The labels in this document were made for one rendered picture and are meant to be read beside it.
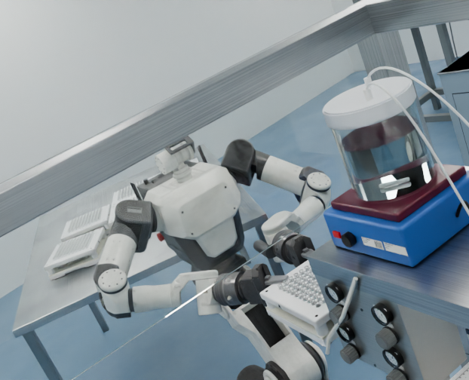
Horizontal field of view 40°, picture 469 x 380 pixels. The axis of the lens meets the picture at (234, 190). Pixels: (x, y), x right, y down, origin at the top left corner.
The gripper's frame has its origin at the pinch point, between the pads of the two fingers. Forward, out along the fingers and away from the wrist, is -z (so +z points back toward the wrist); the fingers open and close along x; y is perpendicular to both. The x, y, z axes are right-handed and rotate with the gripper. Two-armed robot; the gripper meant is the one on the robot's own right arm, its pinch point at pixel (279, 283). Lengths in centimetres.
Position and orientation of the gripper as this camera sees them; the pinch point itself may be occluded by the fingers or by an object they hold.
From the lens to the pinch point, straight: 166.7
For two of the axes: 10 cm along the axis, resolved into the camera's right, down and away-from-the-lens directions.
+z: -8.2, 1.7, 5.4
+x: 3.8, 8.8, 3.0
